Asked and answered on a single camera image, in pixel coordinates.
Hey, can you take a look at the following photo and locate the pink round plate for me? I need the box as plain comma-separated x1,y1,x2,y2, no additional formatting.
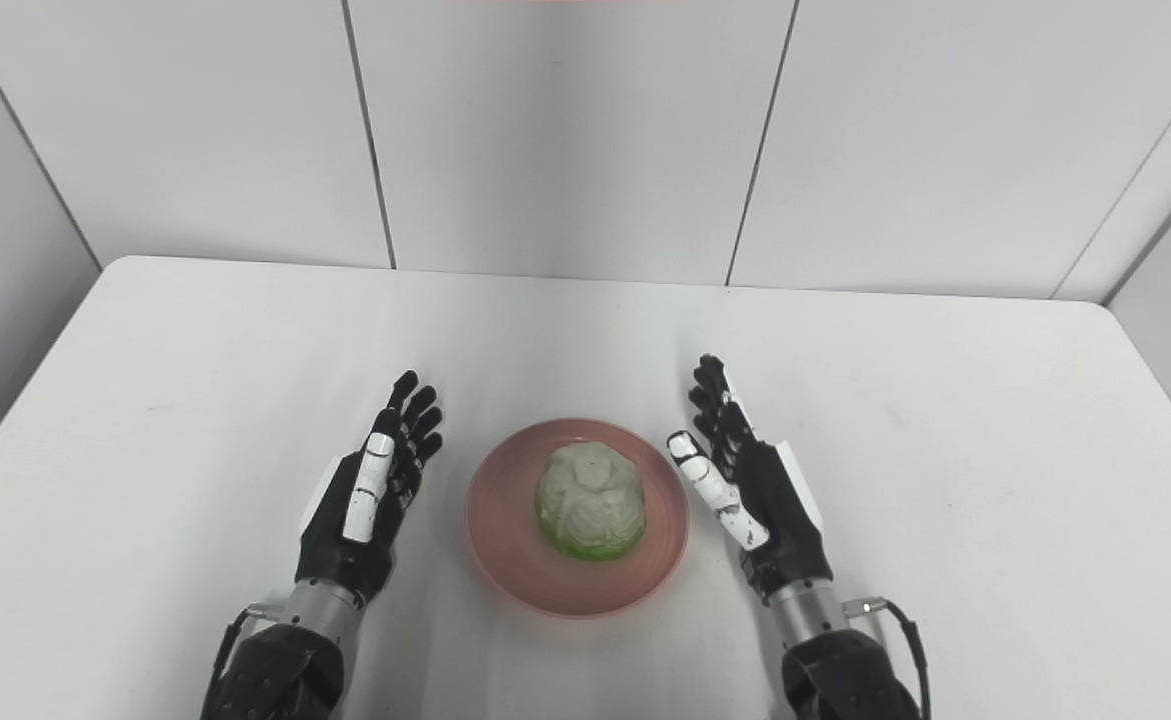
464,418,690,619

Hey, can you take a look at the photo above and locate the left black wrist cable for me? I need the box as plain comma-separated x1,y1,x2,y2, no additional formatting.
203,601,291,720

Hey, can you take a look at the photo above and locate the green white cabbage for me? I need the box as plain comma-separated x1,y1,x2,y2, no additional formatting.
534,441,648,561

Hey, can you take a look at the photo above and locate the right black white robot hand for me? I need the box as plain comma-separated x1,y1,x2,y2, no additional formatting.
666,353,835,605

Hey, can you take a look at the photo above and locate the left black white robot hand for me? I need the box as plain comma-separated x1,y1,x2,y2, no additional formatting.
294,370,445,607

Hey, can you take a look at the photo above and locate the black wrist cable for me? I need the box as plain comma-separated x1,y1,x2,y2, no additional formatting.
203,601,291,720
843,596,933,720

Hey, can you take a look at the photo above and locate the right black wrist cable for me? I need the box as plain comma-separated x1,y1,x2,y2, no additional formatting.
843,596,933,720

